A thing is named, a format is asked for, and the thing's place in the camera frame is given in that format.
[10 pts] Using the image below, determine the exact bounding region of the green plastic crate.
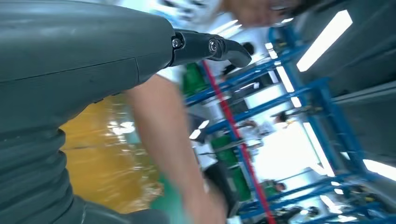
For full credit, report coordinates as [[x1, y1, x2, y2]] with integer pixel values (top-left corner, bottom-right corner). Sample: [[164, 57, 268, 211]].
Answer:
[[231, 167, 252, 202], [182, 63, 207, 97], [210, 134, 239, 168]]

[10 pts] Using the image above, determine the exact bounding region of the red pole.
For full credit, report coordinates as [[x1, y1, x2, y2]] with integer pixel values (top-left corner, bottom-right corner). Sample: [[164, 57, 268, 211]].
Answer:
[[201, 60, 277, 224]]

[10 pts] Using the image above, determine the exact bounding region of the black carry bag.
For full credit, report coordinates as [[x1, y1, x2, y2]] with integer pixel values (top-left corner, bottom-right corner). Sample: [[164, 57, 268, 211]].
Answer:
[[202, 161, 240, 218]]

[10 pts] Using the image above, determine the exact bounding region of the ceiling light strip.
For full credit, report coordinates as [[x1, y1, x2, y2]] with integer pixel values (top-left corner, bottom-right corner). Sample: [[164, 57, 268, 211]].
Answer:
[[362, 159, 396, 182], [296, 9, 354, 72]]

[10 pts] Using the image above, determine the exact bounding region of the blue metal rack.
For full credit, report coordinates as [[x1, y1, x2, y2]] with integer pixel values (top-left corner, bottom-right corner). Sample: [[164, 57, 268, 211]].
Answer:
[[184, 24, 396, 224]]

